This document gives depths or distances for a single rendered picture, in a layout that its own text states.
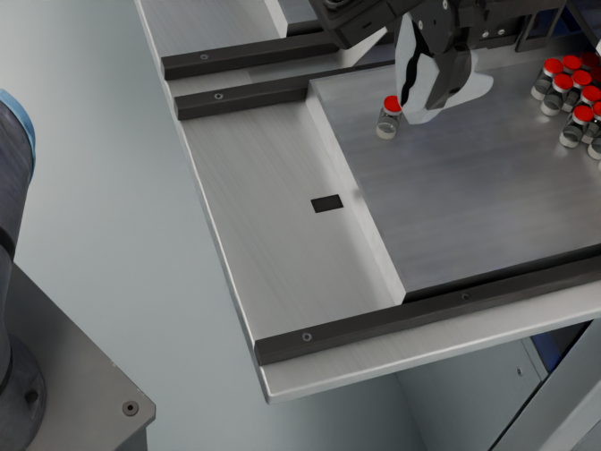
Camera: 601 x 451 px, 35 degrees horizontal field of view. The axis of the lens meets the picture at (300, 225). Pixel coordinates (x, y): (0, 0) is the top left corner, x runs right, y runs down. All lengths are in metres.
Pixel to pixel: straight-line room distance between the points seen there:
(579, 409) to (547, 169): 0.31
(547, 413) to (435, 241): 0.39
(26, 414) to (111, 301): 1.01
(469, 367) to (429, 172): 0.51
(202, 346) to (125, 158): 0.48
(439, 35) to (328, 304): 0.32
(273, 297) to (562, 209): 0.31
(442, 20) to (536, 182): 0.40
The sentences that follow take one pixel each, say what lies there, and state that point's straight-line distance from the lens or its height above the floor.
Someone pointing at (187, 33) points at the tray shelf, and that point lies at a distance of 1.06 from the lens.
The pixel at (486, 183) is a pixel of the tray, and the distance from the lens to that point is 0.98.
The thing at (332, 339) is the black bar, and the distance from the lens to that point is 0.83.
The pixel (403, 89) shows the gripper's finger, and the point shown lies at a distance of 0.71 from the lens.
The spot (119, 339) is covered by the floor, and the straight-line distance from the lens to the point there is 1.83.
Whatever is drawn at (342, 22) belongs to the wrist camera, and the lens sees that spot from 0.59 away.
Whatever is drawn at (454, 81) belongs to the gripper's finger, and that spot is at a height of 1.18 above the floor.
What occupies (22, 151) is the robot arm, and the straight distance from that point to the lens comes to 0.84.
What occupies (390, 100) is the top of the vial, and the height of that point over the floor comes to 0.93.
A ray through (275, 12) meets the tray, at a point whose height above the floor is 0.90.
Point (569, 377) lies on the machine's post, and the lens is 1.17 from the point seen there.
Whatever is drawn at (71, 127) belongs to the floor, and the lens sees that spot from 2.12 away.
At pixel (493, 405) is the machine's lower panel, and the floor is 0.42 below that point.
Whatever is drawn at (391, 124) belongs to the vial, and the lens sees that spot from 0.97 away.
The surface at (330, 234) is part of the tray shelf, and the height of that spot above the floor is 0.88.
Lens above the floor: 1.63
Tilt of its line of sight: 55 degrees down
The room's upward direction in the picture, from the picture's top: 11 degrees clockwise
